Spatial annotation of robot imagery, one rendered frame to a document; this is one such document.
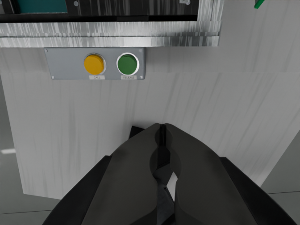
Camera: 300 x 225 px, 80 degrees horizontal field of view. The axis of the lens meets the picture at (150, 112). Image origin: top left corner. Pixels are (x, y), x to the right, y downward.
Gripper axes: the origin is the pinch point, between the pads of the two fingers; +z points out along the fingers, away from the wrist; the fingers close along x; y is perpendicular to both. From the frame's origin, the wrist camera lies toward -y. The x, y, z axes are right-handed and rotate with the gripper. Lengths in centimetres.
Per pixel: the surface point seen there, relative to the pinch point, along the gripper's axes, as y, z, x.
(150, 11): -8.2, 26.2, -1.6
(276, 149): 32, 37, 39
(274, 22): -5.9, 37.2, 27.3
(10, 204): 185, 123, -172
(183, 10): -8.4, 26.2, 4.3
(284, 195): 161, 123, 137
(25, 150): 33, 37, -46
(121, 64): 1.1, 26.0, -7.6
